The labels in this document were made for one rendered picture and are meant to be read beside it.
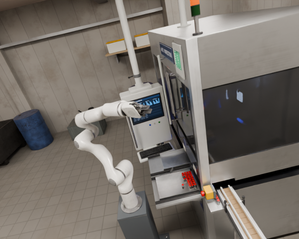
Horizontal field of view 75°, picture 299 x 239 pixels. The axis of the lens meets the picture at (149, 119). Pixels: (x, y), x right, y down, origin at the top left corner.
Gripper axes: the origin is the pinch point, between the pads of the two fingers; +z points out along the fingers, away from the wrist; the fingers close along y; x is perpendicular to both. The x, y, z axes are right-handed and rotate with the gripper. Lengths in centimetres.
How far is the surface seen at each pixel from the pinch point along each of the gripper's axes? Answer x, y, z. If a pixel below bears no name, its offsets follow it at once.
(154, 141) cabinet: 47, -118, -72
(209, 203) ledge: -17, -94, 17
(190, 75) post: 27.2, -1.7, 17.9
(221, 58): 39, -2, 33
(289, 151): 33, -90, 68
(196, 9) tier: 50, 23, 23
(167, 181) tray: -8, -96, -24
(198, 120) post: 15.9, -30.0, 17.5
